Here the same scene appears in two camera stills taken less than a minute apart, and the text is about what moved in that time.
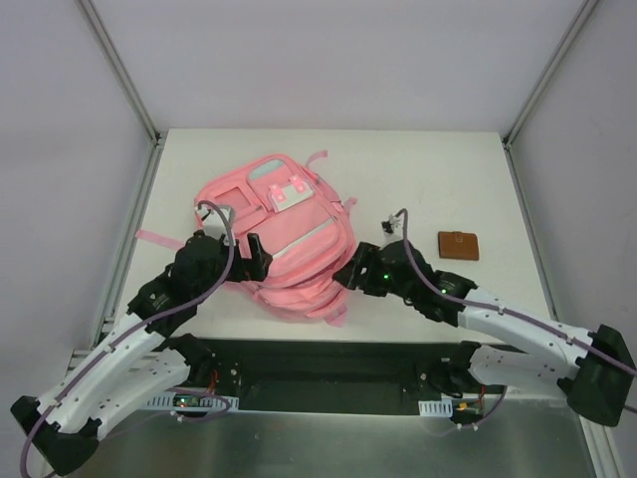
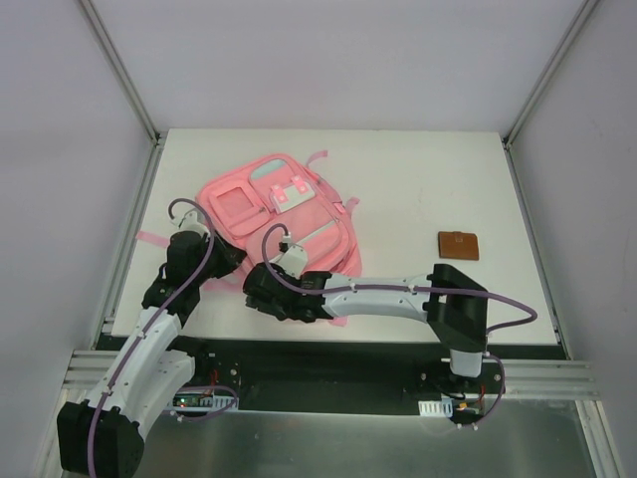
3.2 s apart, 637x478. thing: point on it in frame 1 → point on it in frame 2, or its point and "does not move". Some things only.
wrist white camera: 214,224 → 187,217
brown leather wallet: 458,245 does not move
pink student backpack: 303,224 does not move
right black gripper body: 358,269 → 256,287
